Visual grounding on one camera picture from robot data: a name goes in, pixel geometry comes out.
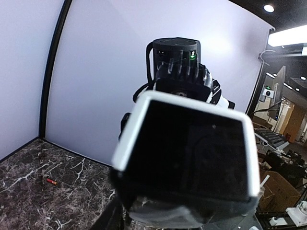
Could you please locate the cardboard box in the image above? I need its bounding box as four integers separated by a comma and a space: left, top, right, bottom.
259, 170, 301, 212

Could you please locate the white remote control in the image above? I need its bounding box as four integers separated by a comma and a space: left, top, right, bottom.
111, 91, 260, 203

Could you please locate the red yellow AA battery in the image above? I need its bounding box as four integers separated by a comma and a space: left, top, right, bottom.
46, 178, 58, 185

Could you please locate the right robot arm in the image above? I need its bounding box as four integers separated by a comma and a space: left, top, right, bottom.
132, 37, 235, 109

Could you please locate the black frame post left rear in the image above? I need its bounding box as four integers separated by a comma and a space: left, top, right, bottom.
38, 0, 73, 140

